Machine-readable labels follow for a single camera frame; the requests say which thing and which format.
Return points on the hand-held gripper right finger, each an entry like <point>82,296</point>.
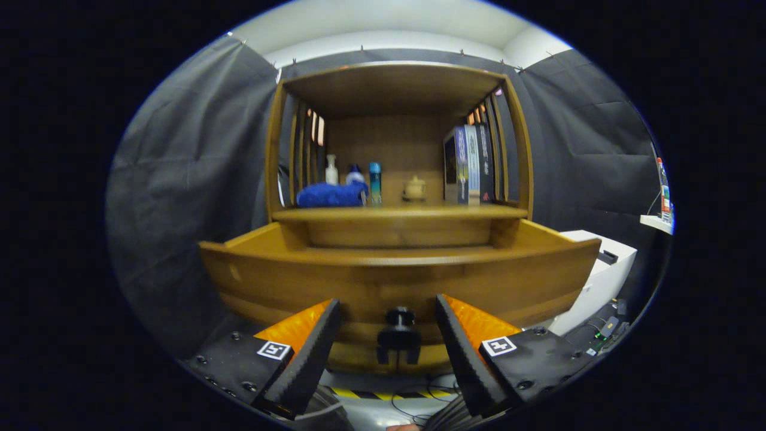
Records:
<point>467,359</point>

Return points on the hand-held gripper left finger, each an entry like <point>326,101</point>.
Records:
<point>311,359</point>

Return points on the black backdrop cloth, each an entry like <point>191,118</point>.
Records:
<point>191,179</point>

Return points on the black book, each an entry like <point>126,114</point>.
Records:
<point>486,161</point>

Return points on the white side shelf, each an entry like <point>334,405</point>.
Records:
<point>655,222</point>

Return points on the wooden countertop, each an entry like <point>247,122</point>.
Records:
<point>395,212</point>

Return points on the black electronic device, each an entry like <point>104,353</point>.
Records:
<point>607,328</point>

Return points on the white bottle with blue cap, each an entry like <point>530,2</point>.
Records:
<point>355,176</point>

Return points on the yellow black hazard tape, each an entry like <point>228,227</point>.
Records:
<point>359,394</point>

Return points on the teal blue bottle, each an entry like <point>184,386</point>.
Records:
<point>374,182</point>

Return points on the wooden drawer with black knob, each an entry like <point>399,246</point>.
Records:
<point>389,275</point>

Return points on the white pump bottle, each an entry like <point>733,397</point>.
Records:
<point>331,173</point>

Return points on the blue book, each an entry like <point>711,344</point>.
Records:
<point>461,167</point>

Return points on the wooden cabinet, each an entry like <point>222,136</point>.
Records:
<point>389,149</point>

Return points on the blue folded towel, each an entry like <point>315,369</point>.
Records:
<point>329,196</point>

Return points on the wooden cabinet door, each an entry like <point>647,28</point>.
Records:
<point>434,364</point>
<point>353,366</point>

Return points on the beige lidded teacup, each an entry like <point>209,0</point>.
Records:
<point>414,190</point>

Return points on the pale grey book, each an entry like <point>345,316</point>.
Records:
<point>473,167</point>

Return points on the clear water bottle red label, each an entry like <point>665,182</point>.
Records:
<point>664,197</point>

